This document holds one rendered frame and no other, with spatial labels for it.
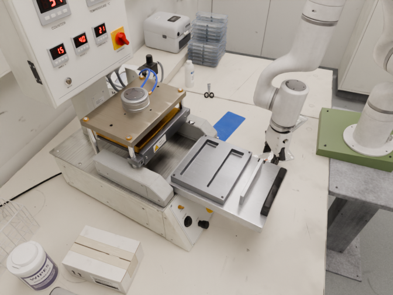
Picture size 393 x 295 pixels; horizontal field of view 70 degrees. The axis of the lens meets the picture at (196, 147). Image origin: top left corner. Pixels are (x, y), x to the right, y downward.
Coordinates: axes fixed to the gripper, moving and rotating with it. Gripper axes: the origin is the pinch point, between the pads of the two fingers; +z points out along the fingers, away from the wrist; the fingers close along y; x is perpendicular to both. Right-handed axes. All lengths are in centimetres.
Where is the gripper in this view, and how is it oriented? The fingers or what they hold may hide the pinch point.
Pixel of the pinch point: (271, 155)
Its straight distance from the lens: 110.4
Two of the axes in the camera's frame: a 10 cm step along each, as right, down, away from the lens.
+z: -0.4, 6.9, 7.2
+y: -2.3, -7.1, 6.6
